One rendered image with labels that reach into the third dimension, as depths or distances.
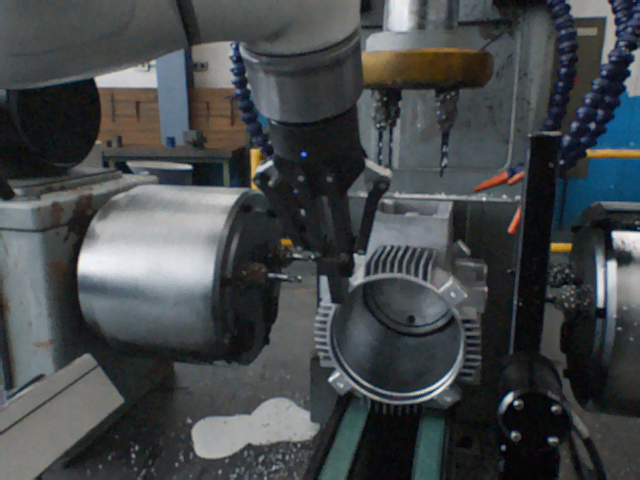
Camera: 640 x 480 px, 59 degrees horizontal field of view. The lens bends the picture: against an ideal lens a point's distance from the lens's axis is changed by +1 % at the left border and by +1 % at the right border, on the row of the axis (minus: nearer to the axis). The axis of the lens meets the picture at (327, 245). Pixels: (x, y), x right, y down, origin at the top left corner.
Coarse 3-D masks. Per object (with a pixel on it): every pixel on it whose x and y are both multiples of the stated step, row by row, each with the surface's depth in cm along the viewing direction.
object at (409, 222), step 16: (384, 208) 79; (400, 208) 80; (416, 208) 79; (432, 208) 78; (448, 208) 76; (384, 224) 69; (400, 224) 68; (416, 224) 68; (432, 224) 67; (448, 224) 67; (384, 240) 69; (400, 240) 69; (416, 240) 68; (432, 240) 68; (448, 240) 69; (368, 256) 70; (448, 256) 68
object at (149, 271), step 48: (144, 192) 76; (192, 192) 75; (240, 192) 74; (96, 240) 72; (144, 240) 69; (192, 240) 68; (240, 240) 71; (96, 288) 70; (144, 288) 68; (192, 288) 67; (240, 288) 72; (96, 336) 76; (144, 336) 71; (192, 336) 69; (240, 336) 73
